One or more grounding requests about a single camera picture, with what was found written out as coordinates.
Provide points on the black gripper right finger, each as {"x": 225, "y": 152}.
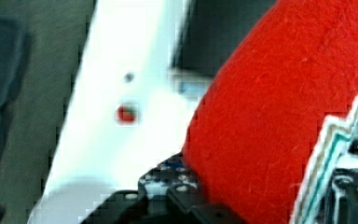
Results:
{"x": 340, "y": 203}

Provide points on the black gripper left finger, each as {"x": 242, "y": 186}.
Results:
{"x": 170, "y": 193}

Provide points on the red ketchup bottle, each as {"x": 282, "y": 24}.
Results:
{"x": 252, "y": 134}

